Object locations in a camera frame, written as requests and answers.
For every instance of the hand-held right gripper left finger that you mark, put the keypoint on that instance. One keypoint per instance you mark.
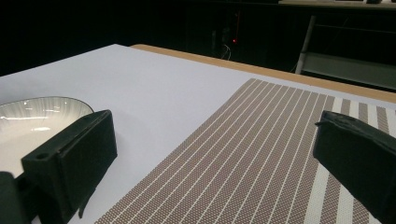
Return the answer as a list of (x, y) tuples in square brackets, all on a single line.
[(77, 155)]

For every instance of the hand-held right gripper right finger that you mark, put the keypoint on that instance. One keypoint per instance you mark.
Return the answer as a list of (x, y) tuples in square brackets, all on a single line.
[(358, 155)]

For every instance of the deep white dark-rimmed plate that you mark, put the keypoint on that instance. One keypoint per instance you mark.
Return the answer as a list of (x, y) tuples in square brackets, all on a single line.
[(25, 130)]

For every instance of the white table board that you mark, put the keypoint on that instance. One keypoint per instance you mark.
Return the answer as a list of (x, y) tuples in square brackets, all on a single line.
[(140, 93)]

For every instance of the brown white striped placemat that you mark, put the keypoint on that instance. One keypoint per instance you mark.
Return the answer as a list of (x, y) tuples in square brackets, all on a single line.
[(233, 155)]

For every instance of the wooden table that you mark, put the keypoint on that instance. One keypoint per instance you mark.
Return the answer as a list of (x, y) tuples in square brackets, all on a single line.
[(249, 68)]

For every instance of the light wooden desk top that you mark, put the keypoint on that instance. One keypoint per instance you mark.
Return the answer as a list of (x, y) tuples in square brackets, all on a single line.
[(327, 3)]

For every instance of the dark device with red light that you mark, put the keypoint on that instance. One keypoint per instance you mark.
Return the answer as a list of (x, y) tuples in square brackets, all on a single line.
[(229, 35)]

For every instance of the white metal desk frame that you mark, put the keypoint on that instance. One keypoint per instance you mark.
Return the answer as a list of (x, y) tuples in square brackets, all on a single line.
[(342, 67)]

